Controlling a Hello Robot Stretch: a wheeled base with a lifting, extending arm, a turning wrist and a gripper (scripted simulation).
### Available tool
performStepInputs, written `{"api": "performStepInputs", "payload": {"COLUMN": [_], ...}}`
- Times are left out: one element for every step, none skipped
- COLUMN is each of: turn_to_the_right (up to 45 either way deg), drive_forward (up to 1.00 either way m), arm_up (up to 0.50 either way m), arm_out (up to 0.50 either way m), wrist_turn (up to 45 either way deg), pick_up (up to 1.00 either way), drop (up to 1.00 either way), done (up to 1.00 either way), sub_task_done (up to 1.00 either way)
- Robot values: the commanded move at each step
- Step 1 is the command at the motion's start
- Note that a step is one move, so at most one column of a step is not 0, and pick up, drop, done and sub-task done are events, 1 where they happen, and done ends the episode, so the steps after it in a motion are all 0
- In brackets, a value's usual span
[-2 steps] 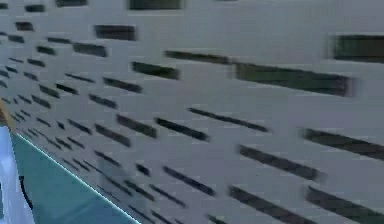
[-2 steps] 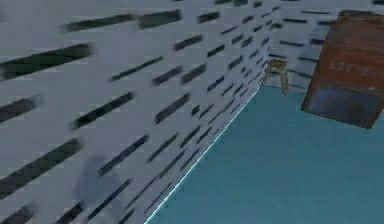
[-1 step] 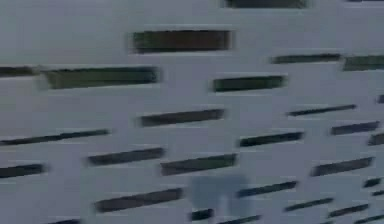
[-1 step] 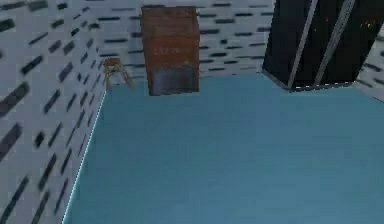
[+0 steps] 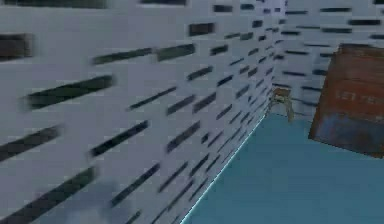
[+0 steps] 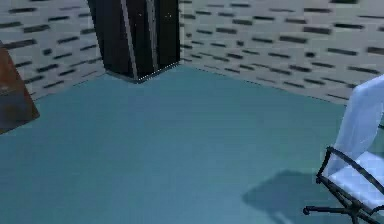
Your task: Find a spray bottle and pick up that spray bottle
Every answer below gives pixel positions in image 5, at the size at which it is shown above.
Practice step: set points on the small brown stool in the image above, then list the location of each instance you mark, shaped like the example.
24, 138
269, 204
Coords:
282, 96

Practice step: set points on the rusty brown metal cabinet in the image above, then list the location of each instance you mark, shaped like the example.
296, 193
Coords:
353, 100

